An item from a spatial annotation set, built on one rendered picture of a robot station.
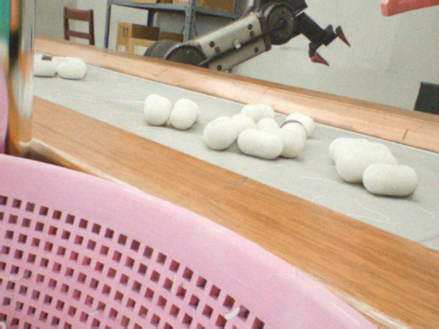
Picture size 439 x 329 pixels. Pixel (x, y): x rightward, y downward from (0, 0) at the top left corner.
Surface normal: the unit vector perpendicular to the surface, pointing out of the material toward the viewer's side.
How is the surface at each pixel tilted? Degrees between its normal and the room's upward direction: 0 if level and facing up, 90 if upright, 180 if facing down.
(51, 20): 90
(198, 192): 0
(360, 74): 90
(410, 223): 0
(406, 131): 45
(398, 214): 0
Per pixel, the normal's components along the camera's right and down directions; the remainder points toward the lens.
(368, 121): -0.39, -0.62
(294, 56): -0.75, 0.06
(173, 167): 0.14, -0.96
